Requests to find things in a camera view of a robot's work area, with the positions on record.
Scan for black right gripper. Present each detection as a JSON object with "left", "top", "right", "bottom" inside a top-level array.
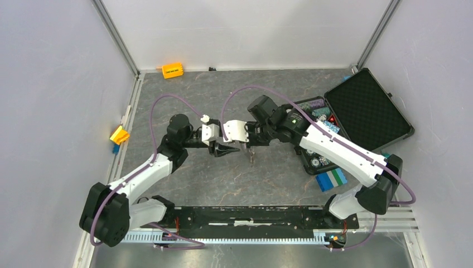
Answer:
[{"left": 238, "top": 122, "right": 276, "bottom": 149}]

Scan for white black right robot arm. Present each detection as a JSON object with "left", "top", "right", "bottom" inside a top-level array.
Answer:
[{"left": 248, "top": 95, "right": 403, "bottom": 228}]

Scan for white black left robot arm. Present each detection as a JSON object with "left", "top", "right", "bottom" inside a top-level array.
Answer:
[{"left": 79, "top": 114, "right": 249, "bottom": 247}]

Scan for blue green toy bricks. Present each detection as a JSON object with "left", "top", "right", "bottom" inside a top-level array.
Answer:
[{"left": 316, "top": 168, "right": 347, "bottom": 192}]

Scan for orange yellow plastic block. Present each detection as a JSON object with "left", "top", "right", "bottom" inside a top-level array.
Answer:
[{"left": 161, "top": 63, "right": 184, "bottom": 79}]

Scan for yellow orange toy block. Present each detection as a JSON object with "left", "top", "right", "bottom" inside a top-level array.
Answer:
[{"left": 109, "top": 125, "right": 130, "bottom": 145}]

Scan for black poker chip case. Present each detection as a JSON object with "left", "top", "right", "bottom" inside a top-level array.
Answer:
[{"left": 297, "top": 68, "right": 414, "bottom": 152}]

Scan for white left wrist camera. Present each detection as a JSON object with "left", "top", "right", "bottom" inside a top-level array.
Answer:
[{"left": 200, "top": 114, "right": 221, "bottom": 146}]

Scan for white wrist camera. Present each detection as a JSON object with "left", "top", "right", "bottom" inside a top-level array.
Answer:
[
  {"left": 222, "top": 120, "right": 249, "bottom": 142},
  {"left": 200, "top": 114, "right": 221, "bottom": 146}
]

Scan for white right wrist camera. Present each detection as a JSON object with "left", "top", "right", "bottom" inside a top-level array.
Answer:
[{"left": 222, "top": 120, "right": 249, "bottom": 142}]

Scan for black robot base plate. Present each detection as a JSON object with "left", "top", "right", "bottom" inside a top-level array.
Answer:
[{"left": 159, "top": 205, "right": 359, "bottom": 239}]

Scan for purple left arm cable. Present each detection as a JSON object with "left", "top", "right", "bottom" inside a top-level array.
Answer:
[{"left": 89, "top": 94, "right": 207, "bottom": 251}]

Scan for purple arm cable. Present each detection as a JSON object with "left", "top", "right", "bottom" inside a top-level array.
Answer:
[
  {"left": 89, "top": 94, "right": 207, "bottom": 251},
  {"left": 220, "top": 85, "right": 417, "bottom": 252}
]

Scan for white toothed cable duct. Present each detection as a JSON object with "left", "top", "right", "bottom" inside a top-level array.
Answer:
[{"left": 121, "top": 228, "right": 329, "bottom": 246}]

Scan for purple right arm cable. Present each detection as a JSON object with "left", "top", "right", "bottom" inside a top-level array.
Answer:
[{"left": 220, "top": 85, "right": 417, "bottom": 252}]

